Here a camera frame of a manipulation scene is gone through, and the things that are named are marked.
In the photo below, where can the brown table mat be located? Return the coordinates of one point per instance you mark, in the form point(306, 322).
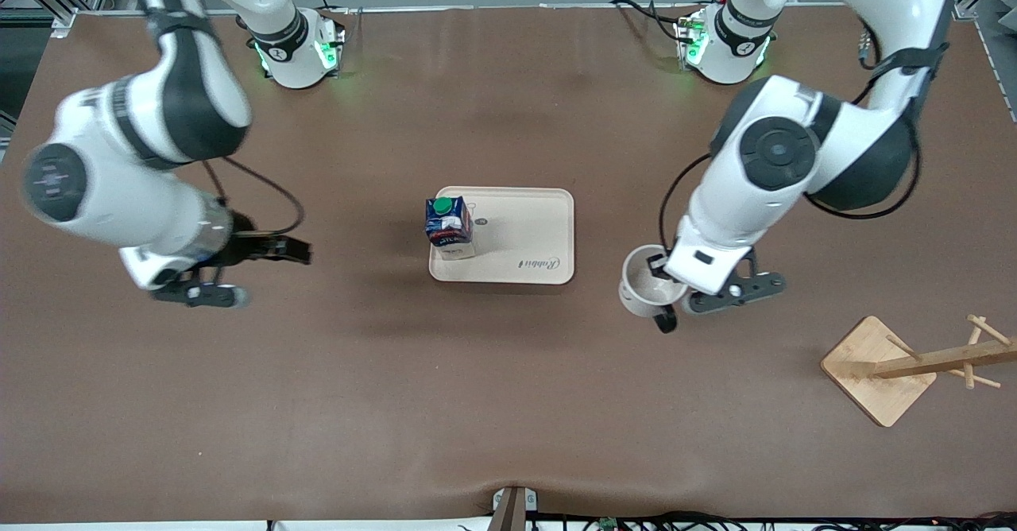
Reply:
point(318, 396)

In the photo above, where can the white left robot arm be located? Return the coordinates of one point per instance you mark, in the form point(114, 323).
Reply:
point(763, 197)

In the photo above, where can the wooden cup rack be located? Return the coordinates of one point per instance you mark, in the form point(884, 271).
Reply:
point(882, 392)

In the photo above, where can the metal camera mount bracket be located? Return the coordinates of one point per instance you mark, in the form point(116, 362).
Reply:
point(508, 511)

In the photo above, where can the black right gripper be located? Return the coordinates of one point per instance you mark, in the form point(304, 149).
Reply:
point(243, 247)

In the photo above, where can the blue milk carton green cap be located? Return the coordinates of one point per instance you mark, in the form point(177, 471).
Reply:
point(449, 229)

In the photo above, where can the cream plastic tray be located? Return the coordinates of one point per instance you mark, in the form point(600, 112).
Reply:
point(516, 229)

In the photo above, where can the small green connector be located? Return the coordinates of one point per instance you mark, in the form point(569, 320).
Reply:
point(609, 524)

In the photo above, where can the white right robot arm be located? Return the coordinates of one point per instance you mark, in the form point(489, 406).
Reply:
point(119, 197)

